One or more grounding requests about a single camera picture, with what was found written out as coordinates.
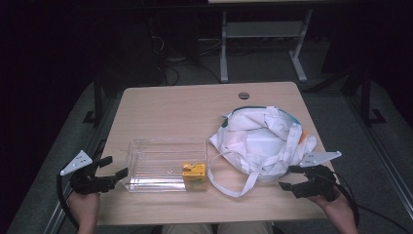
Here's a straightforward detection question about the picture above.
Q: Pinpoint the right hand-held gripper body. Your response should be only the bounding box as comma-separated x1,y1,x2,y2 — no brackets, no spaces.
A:
291,149,343,203

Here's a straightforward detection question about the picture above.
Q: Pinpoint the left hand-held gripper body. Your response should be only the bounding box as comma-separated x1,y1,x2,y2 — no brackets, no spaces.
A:
59,149,117,196

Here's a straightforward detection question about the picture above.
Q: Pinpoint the clear plastic box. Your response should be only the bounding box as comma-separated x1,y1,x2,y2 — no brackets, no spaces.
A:
122,138,209,194

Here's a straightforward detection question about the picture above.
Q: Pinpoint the white cloth tote bag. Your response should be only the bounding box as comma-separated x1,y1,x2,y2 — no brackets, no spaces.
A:
206,105,318,199

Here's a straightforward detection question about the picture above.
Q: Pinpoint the yellow drink carton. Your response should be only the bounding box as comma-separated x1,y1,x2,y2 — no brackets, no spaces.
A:
181,162,208,192

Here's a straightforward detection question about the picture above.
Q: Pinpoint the person's right hand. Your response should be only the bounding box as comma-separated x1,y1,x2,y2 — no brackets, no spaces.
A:
307,187,347,214

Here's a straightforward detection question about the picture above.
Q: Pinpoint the person's left hand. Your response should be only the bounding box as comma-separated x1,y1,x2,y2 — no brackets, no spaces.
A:
66,190,101,222

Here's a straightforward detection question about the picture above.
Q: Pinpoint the black metal stand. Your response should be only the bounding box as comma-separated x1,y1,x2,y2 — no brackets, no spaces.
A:
82,72,105,128
356,66,388,127

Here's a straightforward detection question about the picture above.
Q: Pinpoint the black cable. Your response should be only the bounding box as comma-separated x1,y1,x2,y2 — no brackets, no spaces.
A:
333,173,413,234
56,173,81,229

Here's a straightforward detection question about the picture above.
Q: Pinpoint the bundle of floor cables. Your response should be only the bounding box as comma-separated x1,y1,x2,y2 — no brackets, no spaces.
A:
148,32,222,86

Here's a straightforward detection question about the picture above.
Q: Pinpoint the white metal desk frame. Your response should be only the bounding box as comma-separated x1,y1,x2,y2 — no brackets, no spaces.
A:
218,9,315,84

